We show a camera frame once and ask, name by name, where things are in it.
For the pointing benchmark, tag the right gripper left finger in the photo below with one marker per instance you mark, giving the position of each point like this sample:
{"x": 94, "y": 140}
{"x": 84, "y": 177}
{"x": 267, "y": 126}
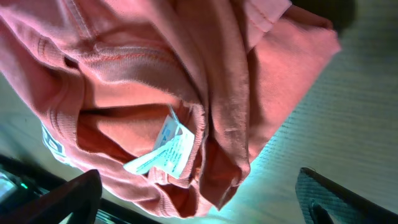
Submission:
{"x": 78, "y": 199}

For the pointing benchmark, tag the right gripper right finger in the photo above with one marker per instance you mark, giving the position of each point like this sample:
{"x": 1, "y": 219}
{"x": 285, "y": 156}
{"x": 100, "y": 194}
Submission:
{"x": 320, "y": 199}

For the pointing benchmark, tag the red orange t-shirt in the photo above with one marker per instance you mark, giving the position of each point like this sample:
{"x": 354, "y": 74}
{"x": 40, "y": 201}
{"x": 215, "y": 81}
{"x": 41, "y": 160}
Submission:
{"x": 170, "y": 101}

